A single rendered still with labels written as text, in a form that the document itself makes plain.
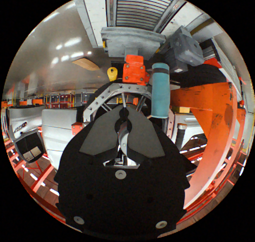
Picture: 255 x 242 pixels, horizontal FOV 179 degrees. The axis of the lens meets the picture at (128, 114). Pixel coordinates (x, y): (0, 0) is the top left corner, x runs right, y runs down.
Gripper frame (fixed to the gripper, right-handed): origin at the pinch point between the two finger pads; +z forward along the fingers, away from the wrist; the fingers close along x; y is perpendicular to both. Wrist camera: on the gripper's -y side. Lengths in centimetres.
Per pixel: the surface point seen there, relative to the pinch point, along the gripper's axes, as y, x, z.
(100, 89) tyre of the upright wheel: 11.0, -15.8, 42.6
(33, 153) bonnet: 191, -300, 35
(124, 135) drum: 20.2, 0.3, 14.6
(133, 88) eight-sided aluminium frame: 7.9, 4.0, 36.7
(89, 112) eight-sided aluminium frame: 19.3, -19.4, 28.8
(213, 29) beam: -50, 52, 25
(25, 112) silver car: 54, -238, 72
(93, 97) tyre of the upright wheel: 15.4, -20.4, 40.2
